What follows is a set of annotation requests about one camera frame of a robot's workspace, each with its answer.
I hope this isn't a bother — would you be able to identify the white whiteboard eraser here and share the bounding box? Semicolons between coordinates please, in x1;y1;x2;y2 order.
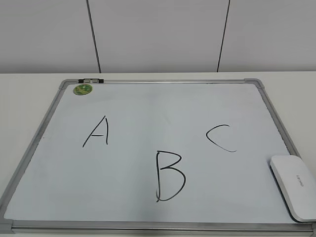
270;155;316;222

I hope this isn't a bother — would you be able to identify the white whiteboard with grey frame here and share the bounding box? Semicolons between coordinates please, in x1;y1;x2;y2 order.
0;79;316;235

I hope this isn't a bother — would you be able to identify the green round magnet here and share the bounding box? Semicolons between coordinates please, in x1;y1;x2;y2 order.
73;84;93;96

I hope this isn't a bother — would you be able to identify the black silver hanging clip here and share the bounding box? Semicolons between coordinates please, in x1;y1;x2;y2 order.
78;79;104;83

